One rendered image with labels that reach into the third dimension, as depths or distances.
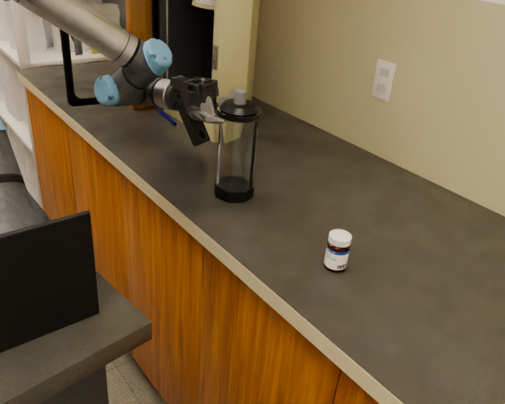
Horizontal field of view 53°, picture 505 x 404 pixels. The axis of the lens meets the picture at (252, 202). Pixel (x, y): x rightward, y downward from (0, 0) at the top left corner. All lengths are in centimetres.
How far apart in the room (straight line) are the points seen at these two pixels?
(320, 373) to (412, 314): 21
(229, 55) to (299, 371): 89
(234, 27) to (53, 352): 99
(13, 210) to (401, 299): 70
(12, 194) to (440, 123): 112
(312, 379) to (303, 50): 117
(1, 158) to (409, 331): 74
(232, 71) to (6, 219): 90
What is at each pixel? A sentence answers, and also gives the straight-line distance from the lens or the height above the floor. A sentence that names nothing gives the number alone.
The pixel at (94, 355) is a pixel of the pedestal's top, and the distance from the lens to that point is 87.
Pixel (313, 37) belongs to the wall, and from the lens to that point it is 180.
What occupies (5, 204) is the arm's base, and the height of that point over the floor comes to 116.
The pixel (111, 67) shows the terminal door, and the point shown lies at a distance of 171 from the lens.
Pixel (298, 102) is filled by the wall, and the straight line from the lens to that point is 188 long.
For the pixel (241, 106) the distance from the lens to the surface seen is 117.
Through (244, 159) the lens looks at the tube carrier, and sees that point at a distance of 119.
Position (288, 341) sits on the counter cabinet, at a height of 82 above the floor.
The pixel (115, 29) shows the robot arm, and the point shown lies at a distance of 119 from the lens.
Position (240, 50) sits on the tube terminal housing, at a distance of 153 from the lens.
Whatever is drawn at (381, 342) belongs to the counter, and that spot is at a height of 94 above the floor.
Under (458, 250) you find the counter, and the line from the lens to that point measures 123.
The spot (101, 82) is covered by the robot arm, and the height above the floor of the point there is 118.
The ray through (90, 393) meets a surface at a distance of 102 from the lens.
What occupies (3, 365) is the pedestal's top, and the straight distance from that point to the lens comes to 88.
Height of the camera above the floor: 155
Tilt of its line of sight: 29 degrees down
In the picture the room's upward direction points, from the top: 5 degrees clockwise
